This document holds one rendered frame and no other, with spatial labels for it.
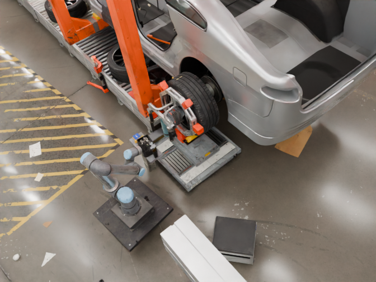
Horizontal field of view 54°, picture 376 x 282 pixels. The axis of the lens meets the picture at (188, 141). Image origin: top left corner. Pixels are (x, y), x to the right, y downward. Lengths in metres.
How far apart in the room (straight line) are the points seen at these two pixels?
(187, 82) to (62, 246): 2.20
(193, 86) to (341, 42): 1.88
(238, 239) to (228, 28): 1.91
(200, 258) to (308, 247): 3.17
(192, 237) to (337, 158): 3.84
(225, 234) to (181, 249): 2.73
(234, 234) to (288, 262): 0.65
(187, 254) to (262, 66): 2.35
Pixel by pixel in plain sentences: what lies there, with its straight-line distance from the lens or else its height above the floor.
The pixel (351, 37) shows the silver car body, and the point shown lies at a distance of 4.71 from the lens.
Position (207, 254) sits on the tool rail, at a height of 2.82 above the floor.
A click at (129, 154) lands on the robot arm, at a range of 3.57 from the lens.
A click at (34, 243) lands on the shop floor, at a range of 4.49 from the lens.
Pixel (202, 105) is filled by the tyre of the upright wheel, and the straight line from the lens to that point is 3.62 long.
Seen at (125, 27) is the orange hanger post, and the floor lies 1.73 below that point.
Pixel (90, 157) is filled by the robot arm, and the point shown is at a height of 1.24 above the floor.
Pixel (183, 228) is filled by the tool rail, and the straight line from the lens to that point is 0.94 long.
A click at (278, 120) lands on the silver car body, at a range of 3.32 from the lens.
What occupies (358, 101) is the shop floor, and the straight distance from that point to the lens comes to 5.34.
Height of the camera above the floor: 3.67
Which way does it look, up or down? 51 degrees down
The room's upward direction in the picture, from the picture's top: 9 degrees counter-clockwise
